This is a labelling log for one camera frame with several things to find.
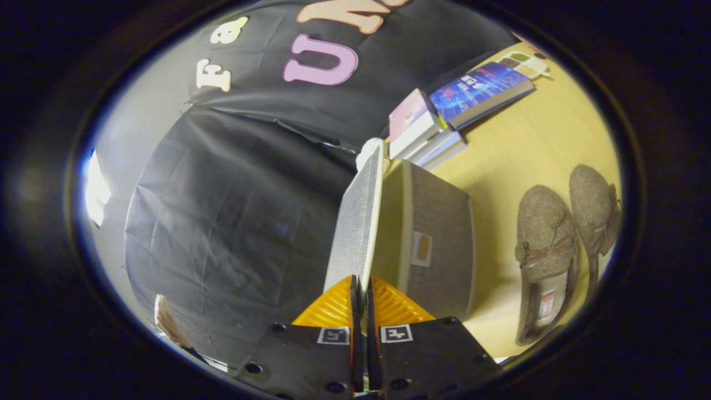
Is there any brown fuzzy slipper shoe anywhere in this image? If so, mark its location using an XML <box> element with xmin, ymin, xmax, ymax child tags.
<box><xmin>514</xmin><ymin>185</ymin><xmax>581</xmax><ymax>346</ymax></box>
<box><xmin>569</xmin><ymin>164</ymin><xmax>622</xmax><ymax>289</ymax></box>

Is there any grey storage box lid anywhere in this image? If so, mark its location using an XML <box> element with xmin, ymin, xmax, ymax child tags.
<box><xmin>323</xmin><ymin>139</ymin><xmax>387</xmax><ymax>293</ymax></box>

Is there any bright window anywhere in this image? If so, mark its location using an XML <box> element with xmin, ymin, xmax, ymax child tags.
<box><xmin>83</xmin><ymin>149</ymin><xmax>113</xmax><ymax>227</ymax></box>

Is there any black backdrop cloth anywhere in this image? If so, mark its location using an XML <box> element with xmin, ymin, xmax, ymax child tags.
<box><xmin>125</xmin><ymin>0</ymin><xmax>523</xmax><ymax>368</ymax></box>

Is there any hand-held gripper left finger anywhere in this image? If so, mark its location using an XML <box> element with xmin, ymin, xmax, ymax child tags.
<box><xmin>233</xmin><ymin>275</ymin><xmax>365</xmax><ymax>398</ymax></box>

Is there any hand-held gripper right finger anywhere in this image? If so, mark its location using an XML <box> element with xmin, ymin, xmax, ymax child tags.
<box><xmin>365</xmin><ymin>276</ymin><xmax>502</xmax><ymax>399</ymax></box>

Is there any pink cover book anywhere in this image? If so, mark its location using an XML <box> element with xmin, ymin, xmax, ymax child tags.
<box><xmin>388</xmin><ymin>88</ymin><xmax>445</xmax><ymax>160</ymax></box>

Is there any blue cover book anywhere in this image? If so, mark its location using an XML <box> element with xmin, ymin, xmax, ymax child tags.
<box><xmin>429</xmin><ymin>61</ymin><xmax>536</xmax><ymax>131</ymax></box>

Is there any white-edged thin book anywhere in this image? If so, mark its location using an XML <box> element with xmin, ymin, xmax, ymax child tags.
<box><xmin>421</xmin><ymin>139</ymin><xmax>468</xmax><ymax>171</ymax></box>
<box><xmin>408</xmin><ymin>129</ymin><xmax>460</xmax><ymax>163</ymax></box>

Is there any grey fabric storage box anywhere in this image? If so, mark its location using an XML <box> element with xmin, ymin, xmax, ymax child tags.
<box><xmin>371</xmin><ymin>159</ymin><xmax>476</xmax><ymax>322</ymax></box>

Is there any white plush duck toy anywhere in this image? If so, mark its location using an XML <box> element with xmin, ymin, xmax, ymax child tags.
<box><xmin>355</xmin><ymin>138</ymin><xmax>385</xmax><ymax>172</ymax></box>

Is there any white divided grain tray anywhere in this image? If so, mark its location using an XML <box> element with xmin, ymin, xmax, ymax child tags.
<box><xmin>498</xmin><ymin>51</ymin><xmax>550</xmax><ymax>79</ymax></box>

